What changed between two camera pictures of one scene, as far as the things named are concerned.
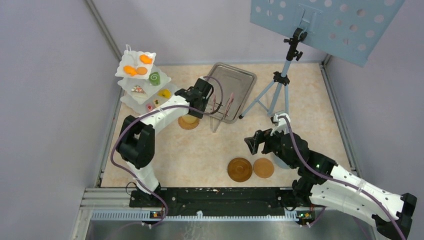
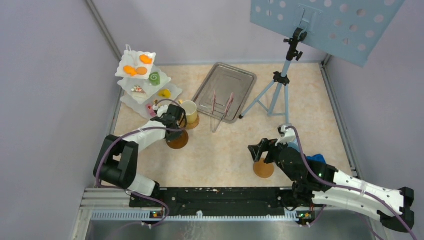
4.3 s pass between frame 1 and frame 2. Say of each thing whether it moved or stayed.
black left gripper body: moved
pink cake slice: stayed
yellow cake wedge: stayed
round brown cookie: stayed
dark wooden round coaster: moved
